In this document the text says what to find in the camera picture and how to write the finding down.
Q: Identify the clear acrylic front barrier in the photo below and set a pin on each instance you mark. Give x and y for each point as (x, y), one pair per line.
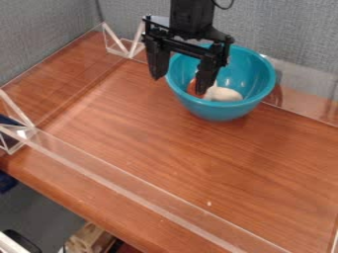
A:
(151, 218)

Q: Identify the clear acrylic corner bracket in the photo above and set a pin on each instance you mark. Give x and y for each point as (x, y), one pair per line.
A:
(119, 46)

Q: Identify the black and white floor object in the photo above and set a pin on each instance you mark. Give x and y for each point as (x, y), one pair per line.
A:
(15, 243)

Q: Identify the blue plastic bowl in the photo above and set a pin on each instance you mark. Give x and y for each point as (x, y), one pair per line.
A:
(247, 76)

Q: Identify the blue clamp under table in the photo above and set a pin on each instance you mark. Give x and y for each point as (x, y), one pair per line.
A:
(7, 180)

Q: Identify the red and white toy mushroom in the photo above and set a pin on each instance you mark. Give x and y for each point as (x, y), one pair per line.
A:
(215, 93)

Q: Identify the wooden block below table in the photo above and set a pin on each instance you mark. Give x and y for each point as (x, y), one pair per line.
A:
(89, 239)

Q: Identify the clear acrylic back barrier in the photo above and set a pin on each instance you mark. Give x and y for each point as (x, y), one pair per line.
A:
(304, 92)

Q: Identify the clear acrylic barrier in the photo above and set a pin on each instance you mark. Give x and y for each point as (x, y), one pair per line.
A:
(304, 92)
(151, 218)

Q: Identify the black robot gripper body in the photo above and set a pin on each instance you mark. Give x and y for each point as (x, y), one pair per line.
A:
(187, 32)

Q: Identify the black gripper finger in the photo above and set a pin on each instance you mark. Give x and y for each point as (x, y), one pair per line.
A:
(206, 74)
(157, 57)

